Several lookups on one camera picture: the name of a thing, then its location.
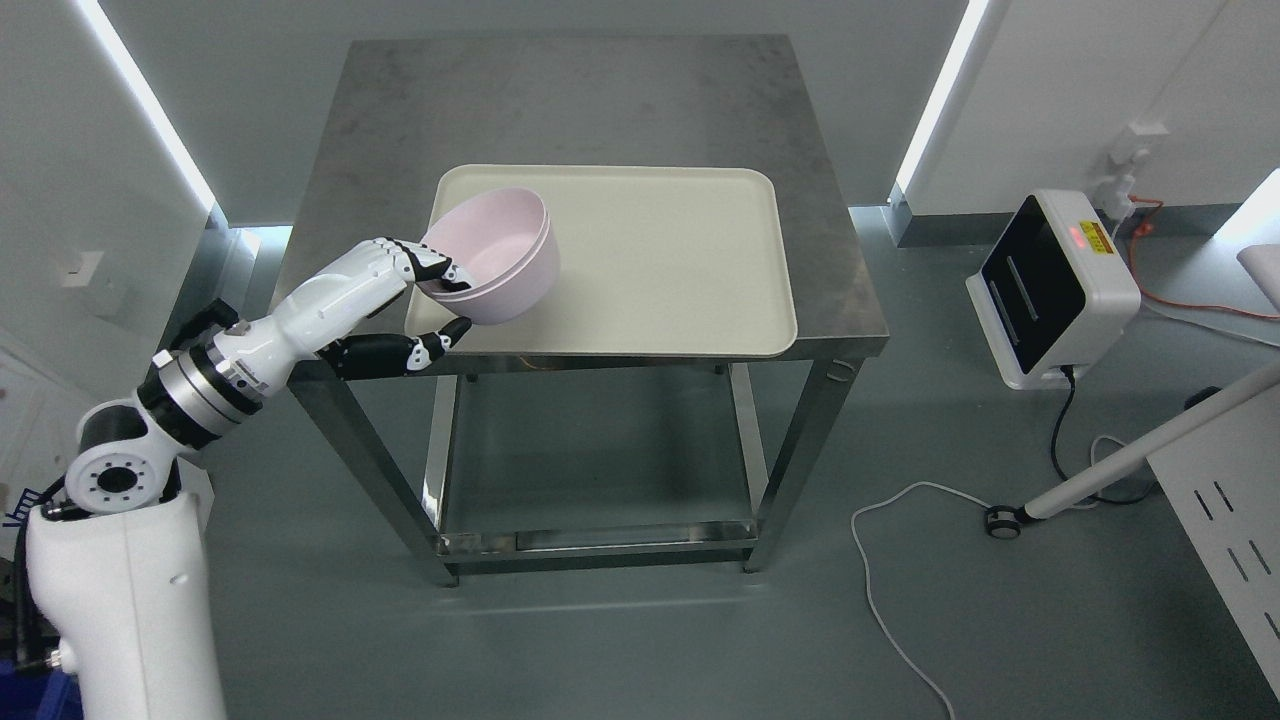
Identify white black charging device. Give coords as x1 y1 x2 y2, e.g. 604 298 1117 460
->
965 190 1142 391

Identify stainless steel table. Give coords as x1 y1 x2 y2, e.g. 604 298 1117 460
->
276 35 890 588

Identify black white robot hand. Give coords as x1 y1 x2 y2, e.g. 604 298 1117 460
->
253 237 477 380

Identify orange cable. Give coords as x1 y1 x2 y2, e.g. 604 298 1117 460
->
1128 196 1280 323

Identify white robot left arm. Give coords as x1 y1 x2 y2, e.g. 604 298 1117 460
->
12 300 264 719

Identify white wall switch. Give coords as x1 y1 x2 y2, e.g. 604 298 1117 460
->
60 250 108 290

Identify white perforated panel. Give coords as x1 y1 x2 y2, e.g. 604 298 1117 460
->
1149 404 1279 689

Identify black power cable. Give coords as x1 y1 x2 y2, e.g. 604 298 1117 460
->
1048 366 1161 507

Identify pink bowl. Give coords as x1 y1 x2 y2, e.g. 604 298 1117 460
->
419 225 561 325
419 187 561 299

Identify white wall socket plug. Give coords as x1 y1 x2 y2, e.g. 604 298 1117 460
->
1092 120 1169 224

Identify blue bin corner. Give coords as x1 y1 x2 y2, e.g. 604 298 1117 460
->
1 661 84 719

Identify beige plastic tray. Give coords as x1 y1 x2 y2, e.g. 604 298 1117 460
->
431 164 797 357

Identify white stand leg with caster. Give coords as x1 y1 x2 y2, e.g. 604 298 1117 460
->
984 363 1279 539

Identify white signboard blue characters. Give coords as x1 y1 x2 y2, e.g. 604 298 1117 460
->
0 331 70 530

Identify white floor cable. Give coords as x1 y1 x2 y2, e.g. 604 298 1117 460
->
850 436 1132 720

